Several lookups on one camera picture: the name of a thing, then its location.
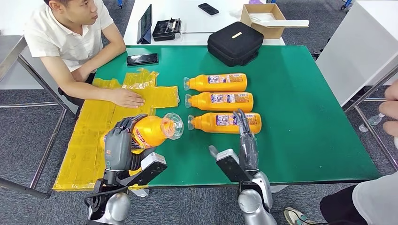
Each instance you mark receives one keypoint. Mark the person's right hand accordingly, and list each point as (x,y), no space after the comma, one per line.
(126,98)

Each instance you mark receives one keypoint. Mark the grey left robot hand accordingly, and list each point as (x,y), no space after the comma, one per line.
(118,149)

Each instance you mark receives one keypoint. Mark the person's hand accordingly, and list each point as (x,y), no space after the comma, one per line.
(391,111)

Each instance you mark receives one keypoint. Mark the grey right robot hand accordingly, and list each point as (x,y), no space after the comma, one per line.
(248,152)

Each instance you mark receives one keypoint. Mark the orange detergent bottle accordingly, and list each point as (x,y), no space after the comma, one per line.
(217,87)
(217,129)
(217,107)
(152,133)

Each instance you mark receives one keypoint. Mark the person's left forearm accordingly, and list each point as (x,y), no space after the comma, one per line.
(99,60)

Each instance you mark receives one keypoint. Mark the clear plastic water bottle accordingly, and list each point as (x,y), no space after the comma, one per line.
(371,121)

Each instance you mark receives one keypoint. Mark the yellow taped cardboard sheet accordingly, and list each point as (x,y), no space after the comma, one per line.
(87,139)

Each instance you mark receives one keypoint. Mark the black smartphone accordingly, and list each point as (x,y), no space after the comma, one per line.
(142,59)
(208,9)

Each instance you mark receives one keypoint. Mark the white table leg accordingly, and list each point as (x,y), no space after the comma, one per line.
(141,193)
(280,188)

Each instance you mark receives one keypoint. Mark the green table mat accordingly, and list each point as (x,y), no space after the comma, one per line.
(295,108)

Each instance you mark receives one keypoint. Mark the white table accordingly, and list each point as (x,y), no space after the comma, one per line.
(9,12)
(192,21)
(357,46)

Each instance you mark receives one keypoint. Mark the dark tablet with stand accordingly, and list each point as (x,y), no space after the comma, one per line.
(145,24)

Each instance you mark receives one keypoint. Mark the black plastic tray device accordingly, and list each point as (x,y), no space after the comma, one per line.
(164,32)

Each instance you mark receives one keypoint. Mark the person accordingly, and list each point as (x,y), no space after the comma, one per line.
(62,35)
(376,202)

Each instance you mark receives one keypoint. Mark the black chair base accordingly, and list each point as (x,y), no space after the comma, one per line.
(317,55)

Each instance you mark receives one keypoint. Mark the black zip carry case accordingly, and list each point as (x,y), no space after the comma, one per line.
(233,46)

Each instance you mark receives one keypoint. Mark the brown cardboard box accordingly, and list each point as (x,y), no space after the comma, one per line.
(267,33)

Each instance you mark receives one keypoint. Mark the steel table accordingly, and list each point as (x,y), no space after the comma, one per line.
(9,52)

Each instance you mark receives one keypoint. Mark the white foam board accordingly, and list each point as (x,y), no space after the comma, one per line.
(289,24)

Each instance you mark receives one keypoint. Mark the white plastic bag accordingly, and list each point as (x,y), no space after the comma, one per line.
(262,18)

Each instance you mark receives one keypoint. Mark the clear plastic wrap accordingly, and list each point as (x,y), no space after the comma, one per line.
(238,14)

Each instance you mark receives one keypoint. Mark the purple object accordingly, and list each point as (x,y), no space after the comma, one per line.
(255,2)

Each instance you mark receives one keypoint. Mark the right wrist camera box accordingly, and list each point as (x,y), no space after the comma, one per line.
(231,169)

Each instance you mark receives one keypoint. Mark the steel table leg frame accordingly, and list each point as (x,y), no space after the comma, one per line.
(370,91)

